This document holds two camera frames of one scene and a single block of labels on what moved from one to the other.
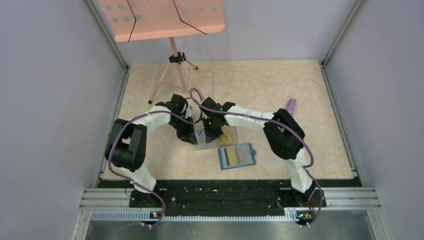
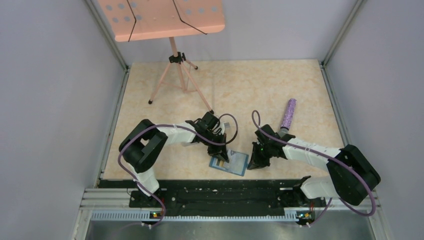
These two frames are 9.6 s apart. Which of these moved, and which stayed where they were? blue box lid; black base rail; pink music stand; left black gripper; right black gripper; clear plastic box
Moved: blue box lid; right black gripper; clear plastic box; left black gripper
Stayed: pink music stand; black base rail
